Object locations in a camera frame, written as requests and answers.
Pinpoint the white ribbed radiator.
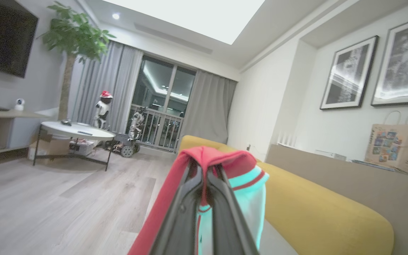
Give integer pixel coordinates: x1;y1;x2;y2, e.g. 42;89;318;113
277;131;297;146

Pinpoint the black wall television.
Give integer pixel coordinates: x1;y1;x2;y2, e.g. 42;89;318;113
0;0;39;79

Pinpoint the round white coffee table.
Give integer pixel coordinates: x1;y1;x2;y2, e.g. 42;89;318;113
32;121;116;172

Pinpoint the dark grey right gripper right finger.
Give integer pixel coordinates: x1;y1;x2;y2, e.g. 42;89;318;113
206;165;260;255

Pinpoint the humanoid robot with red hat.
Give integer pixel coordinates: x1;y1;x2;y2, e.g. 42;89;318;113
93;91;114;130

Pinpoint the stack of magazines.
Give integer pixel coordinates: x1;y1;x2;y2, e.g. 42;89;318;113
351;159;408;176

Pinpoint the brown paper bag with stickers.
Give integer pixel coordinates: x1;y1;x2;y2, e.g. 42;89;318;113
364;110;408;177

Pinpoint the small wheeled robot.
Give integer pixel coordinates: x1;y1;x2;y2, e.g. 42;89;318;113
113;106;148;158

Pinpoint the large ceiling light panel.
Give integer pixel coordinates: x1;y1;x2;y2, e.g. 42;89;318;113
101;0;267;46

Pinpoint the flat white box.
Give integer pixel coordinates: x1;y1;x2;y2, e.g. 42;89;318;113
314;149;347;162

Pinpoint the grey curtain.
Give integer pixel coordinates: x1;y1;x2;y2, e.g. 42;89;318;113
180;69;238;145
68;41;144;135

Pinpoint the red and white garment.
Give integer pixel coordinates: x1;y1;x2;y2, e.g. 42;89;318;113
128;146;270;255

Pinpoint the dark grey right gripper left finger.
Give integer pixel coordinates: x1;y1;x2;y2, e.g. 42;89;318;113
150;163;205;255

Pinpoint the white box under table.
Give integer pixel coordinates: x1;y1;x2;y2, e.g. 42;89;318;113
68;138;95;157

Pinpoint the tall green potted tree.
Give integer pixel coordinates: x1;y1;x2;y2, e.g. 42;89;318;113
37;1;117;121

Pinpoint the large framed black white picture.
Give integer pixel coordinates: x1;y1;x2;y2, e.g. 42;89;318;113
370;13;408;107

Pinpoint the glass balcony door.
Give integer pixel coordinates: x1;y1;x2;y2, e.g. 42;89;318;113
126;55;197;153

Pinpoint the metal balcony railing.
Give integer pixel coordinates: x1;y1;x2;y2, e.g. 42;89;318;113
128;104;185;153

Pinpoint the long ceiling air vent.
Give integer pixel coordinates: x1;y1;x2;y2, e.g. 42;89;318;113
134;23;214;56

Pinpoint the upholstered fabric sofa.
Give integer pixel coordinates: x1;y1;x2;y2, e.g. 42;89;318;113
177;135;395;255

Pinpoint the small framed black white picture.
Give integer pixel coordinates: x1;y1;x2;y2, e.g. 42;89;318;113
319;35;380;111

